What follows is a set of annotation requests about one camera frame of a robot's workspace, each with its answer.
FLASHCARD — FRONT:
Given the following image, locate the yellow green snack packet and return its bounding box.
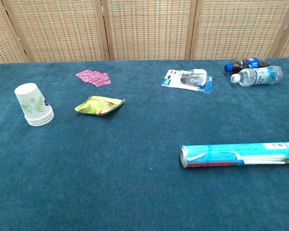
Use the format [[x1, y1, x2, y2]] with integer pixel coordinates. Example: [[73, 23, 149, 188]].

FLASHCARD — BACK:
[[74, 95, 126, 116]]

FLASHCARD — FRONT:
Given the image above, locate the cola bottle blue cap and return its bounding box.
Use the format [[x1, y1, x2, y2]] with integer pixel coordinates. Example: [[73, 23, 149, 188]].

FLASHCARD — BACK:
[[223, 57, 271, 74]]

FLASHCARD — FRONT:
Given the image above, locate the pink patterned sachet pile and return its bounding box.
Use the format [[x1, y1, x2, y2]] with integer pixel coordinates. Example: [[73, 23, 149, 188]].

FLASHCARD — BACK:
[[75, 69, 112, 87]]

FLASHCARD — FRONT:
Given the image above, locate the clear water bottle white cap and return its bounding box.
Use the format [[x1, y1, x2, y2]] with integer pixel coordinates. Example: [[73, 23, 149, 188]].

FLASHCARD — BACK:
[[230, 65, 284, 87]]

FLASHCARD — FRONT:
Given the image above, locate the blue felt table cover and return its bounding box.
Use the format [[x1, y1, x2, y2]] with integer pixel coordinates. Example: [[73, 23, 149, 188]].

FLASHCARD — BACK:
[[0, 57, 289, 231]]

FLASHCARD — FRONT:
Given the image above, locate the correction tape blister pack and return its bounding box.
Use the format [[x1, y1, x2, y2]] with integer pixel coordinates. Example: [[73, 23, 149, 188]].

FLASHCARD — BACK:
[[161, 68, 213, 94]]

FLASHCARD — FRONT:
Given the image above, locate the blue toothpaste box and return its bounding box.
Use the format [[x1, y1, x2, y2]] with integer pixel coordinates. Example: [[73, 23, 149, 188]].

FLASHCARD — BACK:
[[180, 141, 289, 168]]

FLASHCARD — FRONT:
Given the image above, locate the white floral paper cup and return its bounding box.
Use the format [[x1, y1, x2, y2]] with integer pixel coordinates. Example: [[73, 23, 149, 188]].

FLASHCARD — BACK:
[[24, 108, 53, 122], [26, 112, 54, 125], [14, 83, 53, 120], [27, 114, 55, 127], [25, 110, 54, 123]]

